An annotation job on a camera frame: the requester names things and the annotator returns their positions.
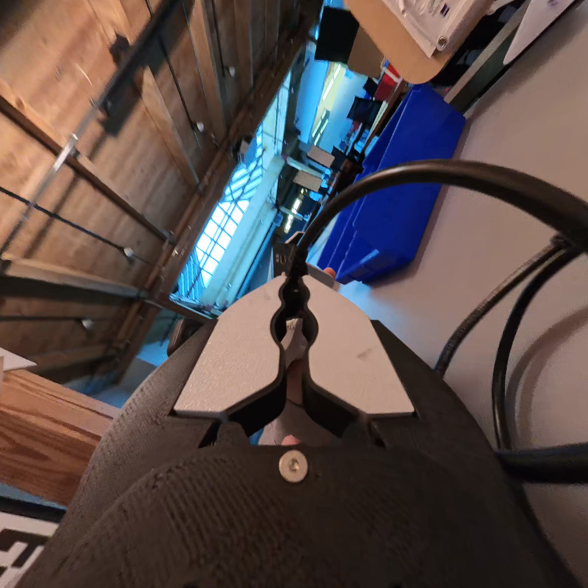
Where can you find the black network splitter box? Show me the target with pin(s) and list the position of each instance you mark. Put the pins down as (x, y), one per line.
(281, 257)

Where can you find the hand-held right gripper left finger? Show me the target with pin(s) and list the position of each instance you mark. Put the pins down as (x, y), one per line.
(229, 358)

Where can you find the person's left hand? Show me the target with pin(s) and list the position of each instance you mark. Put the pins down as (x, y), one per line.
(294, 383)

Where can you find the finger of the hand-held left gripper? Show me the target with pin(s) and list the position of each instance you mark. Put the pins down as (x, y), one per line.
(294, 344)

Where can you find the black white printed tag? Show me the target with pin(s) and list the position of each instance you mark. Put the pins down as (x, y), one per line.
(23, 546)

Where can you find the grey desk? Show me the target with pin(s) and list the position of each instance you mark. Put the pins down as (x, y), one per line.
(505, 138)

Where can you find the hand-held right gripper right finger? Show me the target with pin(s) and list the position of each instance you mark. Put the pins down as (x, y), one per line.
(353, 358)

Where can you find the wooden instruction board with papers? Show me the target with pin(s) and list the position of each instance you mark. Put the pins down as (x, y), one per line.
(395, 55)

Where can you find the blue plastic bin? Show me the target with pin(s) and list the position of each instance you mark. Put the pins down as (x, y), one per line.
(399, 206)

